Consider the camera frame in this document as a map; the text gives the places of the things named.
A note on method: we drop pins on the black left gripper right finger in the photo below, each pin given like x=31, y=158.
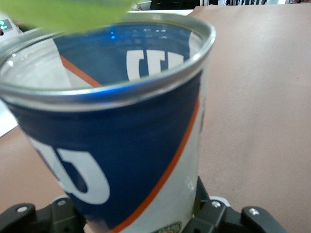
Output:
x=218, y=221

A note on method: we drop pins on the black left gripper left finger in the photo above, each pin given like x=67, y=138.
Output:
x=24, y=221

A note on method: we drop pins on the blue white tennis ball can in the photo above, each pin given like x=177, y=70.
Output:
x=121, y=136

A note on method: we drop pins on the yellow tennis ball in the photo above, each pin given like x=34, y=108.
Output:
x=60, y=12

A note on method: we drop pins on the brown table mat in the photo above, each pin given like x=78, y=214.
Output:
x=262, y=97

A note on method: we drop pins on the green lit display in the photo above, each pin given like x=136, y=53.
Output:
x=5, y=24

